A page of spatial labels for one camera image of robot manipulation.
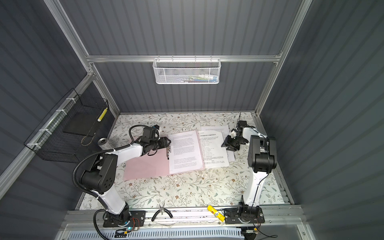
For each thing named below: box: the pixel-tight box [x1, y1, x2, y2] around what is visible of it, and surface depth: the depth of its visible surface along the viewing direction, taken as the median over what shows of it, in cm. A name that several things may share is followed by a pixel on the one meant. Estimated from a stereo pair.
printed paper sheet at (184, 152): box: [168, 130, 204, 175], surface depth 98 cm
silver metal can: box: [97, 137, 113, 150], surface depth 88 cm
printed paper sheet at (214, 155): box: [198, 130, 230, 169], surface depth 101 cm
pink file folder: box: [123, 129, 206, 180], surface depth 96 cm
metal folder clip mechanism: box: [166, 146, 172, 160], surface depth 98 cm
